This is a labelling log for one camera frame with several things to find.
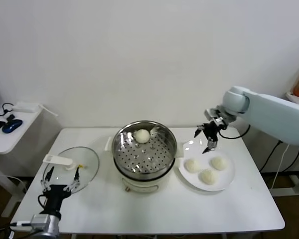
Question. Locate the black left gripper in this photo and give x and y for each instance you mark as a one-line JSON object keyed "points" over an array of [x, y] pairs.
{"points": [[55, 198]]}

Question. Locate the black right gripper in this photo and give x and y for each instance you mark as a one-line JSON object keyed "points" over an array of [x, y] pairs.
{"points": [[210, 132]]}

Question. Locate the white steamed baozi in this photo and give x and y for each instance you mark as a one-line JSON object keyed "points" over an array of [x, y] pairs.
{"points": [[219, 163], [142, 136], [193, 165], [208, 176]]}

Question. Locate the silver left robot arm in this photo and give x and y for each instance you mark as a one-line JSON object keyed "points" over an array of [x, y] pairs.
{"points": [[53, 229]]}

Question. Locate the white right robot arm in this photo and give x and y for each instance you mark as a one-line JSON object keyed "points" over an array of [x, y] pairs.
{"points": [[271, 114]]}

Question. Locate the stainless steel steamer basket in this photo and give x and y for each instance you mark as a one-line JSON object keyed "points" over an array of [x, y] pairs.
{"points": [[122, 154]]}

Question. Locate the white round plate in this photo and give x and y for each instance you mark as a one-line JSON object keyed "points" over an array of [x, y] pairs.
{"points": [[224, 181]]}

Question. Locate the white side table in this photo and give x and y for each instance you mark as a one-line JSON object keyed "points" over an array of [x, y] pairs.
{"points": [[15, 142]]}

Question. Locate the blue computer mouse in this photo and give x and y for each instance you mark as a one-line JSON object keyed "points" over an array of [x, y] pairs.
{"points": [[12, 125]]}

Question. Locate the cream electric cooker base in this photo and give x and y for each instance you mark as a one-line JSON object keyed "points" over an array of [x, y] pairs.
{"points": [[139, 185]]}

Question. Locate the small black dongle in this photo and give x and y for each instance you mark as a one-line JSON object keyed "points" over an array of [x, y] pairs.
{"points": [[10, 117]]}

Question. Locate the white flat box device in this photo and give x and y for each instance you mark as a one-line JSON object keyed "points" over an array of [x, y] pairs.
{"points": [[25, 106]]}

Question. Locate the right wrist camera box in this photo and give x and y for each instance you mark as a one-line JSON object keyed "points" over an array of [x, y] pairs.
{"points": [[212, 114]]}

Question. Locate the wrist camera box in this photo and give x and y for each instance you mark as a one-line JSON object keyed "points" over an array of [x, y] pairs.
{"points": [[212, 114], [40, 220]]}

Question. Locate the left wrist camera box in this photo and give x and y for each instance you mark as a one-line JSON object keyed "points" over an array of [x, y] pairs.
{"points": [[40, 220]]}

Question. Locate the white camera plug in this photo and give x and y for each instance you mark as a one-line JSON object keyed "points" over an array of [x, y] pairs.
{"points": [[21, 224]]}

